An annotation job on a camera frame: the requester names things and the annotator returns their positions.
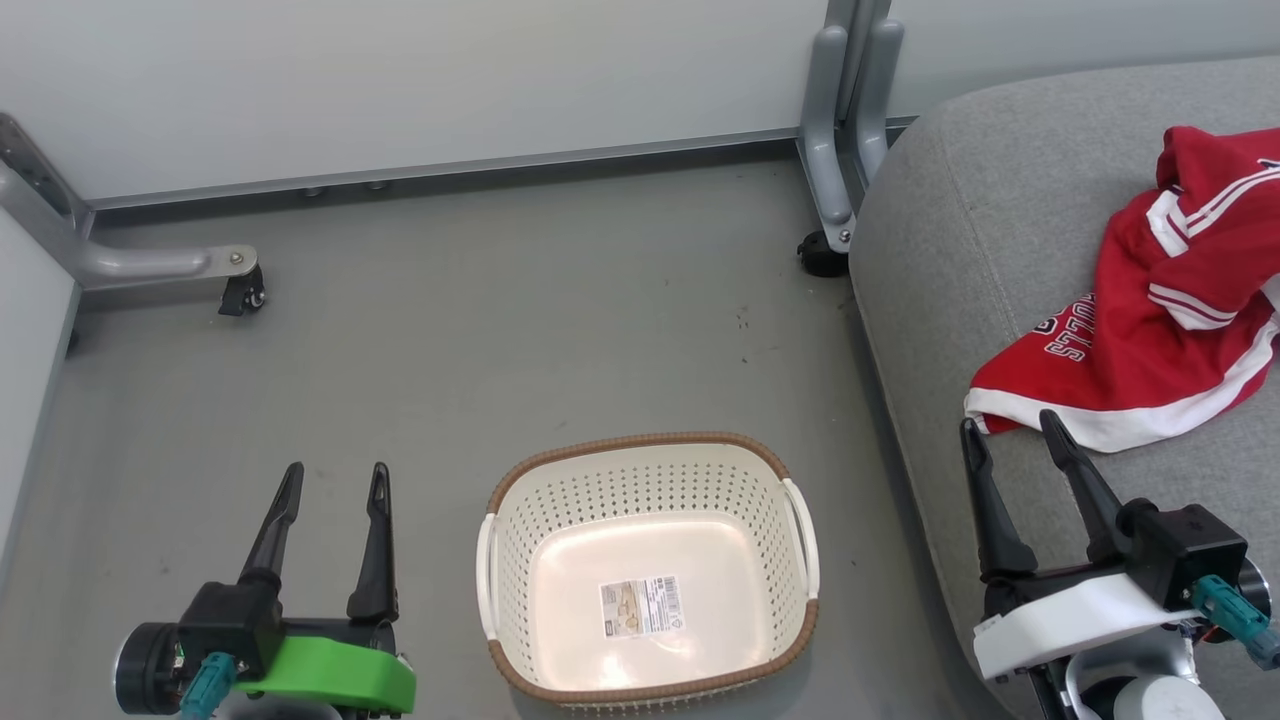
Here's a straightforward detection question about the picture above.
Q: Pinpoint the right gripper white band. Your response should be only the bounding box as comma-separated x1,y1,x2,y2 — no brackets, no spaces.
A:
960,409,1201,683

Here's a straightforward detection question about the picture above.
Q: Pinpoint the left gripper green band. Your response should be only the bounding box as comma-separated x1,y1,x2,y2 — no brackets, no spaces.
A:
235,462,418,717

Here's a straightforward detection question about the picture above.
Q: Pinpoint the red sports jersey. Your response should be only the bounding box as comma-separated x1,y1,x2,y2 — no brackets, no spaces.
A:
963,125,1280,453

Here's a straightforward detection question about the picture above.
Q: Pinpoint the cream perforated laundry basket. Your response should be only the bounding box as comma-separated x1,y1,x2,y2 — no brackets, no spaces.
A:
475,432,821,711

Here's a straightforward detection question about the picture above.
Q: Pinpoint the black caster wheel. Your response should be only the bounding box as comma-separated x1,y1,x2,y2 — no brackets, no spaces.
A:
218,265,267,317
797,230,851,279

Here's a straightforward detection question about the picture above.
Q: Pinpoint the grey fabric sofa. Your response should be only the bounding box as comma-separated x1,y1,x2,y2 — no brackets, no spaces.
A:
848,55,1280,720

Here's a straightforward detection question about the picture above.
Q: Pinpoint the white paper label sticker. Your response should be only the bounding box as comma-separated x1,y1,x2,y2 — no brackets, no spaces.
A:
598,575,686,639

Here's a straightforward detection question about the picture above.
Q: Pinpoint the grey partition foot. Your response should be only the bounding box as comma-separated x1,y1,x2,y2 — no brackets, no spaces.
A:
855,18,906,186
797,25,861,256
0,112,263,293

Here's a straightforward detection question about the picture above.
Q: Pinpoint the white partition panel grey edge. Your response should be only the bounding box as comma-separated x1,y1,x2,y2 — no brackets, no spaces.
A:
0,205,83,591

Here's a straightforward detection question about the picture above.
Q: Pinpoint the wide white partition panel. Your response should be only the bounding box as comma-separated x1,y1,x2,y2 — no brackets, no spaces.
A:
0,0,836,211

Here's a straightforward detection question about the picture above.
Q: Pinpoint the white partition panel behind sofa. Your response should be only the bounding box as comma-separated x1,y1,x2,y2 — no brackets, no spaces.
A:
885,0,1280,119

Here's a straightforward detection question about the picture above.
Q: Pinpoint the teal camera cable connector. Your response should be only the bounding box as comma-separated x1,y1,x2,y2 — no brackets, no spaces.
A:
1190,575,1280,671
180,652,238,720

